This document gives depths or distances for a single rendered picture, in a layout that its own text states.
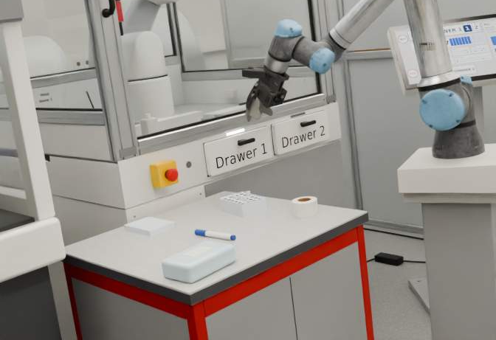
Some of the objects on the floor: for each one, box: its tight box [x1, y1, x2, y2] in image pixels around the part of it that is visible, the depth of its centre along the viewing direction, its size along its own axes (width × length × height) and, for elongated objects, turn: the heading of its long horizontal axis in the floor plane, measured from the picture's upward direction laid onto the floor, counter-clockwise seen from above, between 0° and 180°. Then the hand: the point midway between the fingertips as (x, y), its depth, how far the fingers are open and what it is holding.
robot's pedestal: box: [403, 193, 496, 340], centre depth 214 cm, size 30×30×76 cm
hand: (252, 115), depth 224 cm, fingers open, 3 cm apart
